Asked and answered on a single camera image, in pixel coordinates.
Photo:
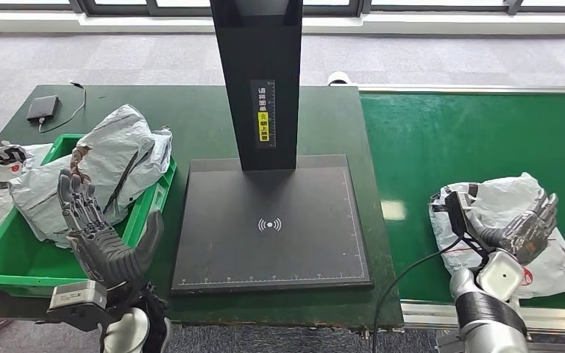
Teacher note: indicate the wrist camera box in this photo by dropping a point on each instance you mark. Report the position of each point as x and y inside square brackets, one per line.
[75, 294]
[460, 219]

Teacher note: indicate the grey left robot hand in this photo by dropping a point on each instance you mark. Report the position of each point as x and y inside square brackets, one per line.
[102, 248]

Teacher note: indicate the white parcel bag shipping label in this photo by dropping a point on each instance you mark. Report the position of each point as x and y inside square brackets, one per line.
[502, 195]

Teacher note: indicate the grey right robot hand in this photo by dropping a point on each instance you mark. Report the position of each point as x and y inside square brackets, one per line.
[526, 234]

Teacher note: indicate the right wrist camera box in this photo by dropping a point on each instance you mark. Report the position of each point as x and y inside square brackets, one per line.
[460, 219]

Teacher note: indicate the green plastic crate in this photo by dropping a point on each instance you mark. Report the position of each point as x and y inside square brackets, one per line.
[19, 263]

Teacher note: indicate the black inbound scanner machine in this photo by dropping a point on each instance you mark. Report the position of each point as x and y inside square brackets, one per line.
[268, 243]

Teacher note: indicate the black power bank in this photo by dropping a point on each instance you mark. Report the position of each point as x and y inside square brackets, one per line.
[42, 108]

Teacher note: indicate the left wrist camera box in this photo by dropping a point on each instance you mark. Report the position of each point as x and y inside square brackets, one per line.
[75, 294]

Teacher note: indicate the dark green table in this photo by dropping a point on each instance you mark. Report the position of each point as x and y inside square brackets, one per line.
[204, 117]

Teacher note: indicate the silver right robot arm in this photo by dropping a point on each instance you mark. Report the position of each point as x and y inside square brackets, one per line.
[492, 302]

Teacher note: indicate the black yellow label sticker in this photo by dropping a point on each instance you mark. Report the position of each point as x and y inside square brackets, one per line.
[263, 113]

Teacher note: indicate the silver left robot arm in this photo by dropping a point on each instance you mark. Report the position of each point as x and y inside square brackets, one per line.
[131, 326]

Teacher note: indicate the grey parcel bag brown print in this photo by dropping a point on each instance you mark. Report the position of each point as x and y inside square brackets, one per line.
[158, 151]

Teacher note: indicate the white round roller end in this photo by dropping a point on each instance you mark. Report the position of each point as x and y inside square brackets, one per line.
[339, 78]

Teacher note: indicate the grey parcel bag red print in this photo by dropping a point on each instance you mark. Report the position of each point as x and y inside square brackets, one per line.
[107, 146]

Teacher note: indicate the green conveyor belt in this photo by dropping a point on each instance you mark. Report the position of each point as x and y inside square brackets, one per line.
[458, 136]

